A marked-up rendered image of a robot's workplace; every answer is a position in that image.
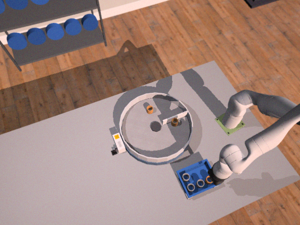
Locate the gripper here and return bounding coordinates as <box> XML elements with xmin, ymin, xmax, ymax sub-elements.
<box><xmin>208</xmin><ymin>162</ymin><xmax>231</xmax><ymax>186</ymax></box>

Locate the blue crate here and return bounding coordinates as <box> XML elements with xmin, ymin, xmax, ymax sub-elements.
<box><xmin>176</xmin><ymin>160</ymin><xmax>218</xmax><ymax>199</ymax></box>

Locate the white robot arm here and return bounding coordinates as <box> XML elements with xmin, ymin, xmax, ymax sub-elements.
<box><xmin>217</xmin><ymin>90</ymin><xmax>300</xmax><ymax>175</ymax></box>

